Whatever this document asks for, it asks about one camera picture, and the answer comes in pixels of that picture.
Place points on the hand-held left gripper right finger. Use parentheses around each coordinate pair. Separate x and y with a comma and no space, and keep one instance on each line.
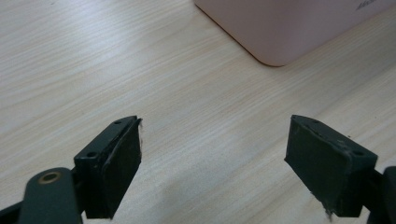
(327,168)

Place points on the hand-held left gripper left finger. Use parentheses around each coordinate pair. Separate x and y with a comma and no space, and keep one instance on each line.
(107,168)

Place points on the pink storage box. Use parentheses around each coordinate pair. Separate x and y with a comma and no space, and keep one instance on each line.
(280,28)

